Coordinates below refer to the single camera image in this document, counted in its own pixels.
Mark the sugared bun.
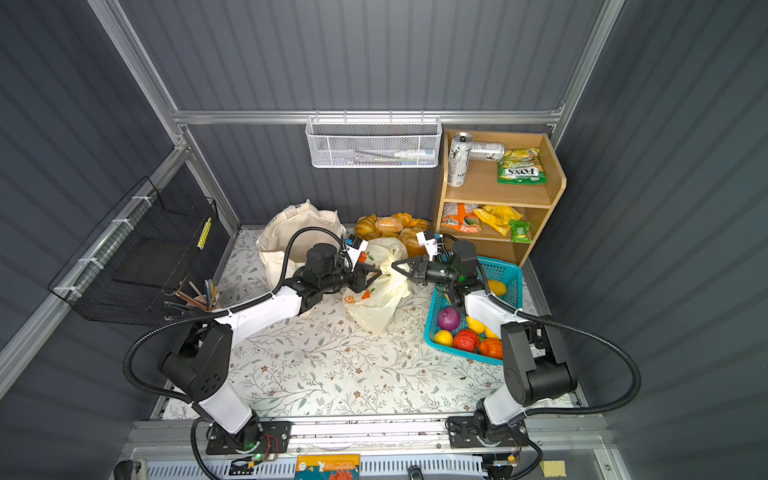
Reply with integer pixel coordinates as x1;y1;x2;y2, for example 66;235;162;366
375;217;404;234

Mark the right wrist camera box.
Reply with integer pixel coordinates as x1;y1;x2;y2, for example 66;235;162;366
416;231;445;261

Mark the orange pumpkin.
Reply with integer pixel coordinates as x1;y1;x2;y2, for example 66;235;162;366
477;338;503;360

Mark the yellow bread tray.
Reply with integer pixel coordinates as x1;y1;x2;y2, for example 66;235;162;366
354;212;431;257

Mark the toothpaste tube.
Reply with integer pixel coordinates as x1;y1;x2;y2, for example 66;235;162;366
393;149;436;163

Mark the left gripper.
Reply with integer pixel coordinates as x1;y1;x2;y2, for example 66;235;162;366
319;260;379;295

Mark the lying white can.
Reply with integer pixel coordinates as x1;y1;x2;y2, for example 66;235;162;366
469;142;506;162

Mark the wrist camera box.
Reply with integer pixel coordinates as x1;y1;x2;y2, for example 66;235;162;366
416;231;445;261
343;235;368;271

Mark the canvas tote bag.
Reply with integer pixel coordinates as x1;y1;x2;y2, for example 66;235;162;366
256;200;348;295

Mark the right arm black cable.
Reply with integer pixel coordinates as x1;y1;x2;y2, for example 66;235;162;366
440;233;642;480

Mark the yellow lemon top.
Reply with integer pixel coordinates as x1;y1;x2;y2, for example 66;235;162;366
466;316;486;335

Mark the small green packet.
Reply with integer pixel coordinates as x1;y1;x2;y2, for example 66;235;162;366
509;220;533;244

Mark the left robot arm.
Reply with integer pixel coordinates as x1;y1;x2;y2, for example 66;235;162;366
160;236;381;453

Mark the purple onion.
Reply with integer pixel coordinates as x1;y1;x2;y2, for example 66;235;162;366
437;306;462;332

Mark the black wire wall basket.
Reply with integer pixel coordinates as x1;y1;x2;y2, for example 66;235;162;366
48;183;229;326

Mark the teal plastic basket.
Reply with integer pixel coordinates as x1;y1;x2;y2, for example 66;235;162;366
424;257;523;366

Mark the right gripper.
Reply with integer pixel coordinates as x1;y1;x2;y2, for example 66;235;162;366
394;258;459;289

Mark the yellow plastic grocery bag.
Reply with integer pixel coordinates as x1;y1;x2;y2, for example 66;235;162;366
343;238;410;334

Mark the red tomato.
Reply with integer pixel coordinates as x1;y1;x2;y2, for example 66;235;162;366
453;329;481;353

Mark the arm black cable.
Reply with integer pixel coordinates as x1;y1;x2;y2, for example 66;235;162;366
122;226;349;480
440;233;642;480

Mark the teal orange card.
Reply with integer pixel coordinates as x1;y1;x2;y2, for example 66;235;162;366
294;454;361;480

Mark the braided bread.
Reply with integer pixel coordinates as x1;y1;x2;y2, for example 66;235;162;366
354;214;381;241

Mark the white wire wall basket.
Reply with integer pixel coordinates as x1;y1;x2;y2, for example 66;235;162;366
305;118;443;169

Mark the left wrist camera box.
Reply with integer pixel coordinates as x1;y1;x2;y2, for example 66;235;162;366
343;235;368;271

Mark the orange snack packet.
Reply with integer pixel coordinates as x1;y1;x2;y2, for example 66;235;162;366
441;202;482;234

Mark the tall white energy can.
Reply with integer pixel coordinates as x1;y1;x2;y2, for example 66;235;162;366
447;132;473;188

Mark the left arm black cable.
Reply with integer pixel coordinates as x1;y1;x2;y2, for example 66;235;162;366
122;226;349;480

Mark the yellow corn piece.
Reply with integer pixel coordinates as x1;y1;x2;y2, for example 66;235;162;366
488;280;508;297

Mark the yellow snack packet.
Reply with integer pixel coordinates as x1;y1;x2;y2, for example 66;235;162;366
473;204;524;236

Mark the yellow fruit bottom left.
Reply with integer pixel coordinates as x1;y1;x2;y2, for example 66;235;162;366
433;330;454;348

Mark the wooden shelf unit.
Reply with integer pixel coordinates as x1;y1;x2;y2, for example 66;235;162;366
433;129;567;266

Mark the green candy bag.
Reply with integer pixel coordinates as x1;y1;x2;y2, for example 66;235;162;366
497;148;547;186

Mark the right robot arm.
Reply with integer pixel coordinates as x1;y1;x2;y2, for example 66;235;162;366
392;241;577;446

